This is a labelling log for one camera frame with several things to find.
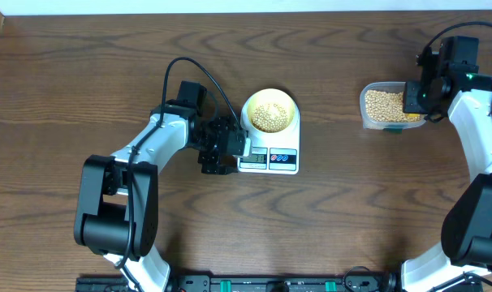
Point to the soybeans pile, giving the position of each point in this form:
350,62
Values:
385,106

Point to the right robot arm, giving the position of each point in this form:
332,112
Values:
451,87

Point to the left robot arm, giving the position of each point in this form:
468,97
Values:
117,210

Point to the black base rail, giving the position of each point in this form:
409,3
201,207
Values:
204,283

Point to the white digital kitchen scale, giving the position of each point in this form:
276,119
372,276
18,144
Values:
272,153

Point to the soybeans in bowl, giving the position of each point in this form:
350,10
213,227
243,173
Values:
270,118

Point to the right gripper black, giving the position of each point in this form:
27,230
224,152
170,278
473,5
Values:
411,104

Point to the pale yellow bowl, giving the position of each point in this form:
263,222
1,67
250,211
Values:
271,95

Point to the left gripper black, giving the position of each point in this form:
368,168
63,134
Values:
215,161

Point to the clear plastic container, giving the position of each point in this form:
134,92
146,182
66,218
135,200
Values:
368,123

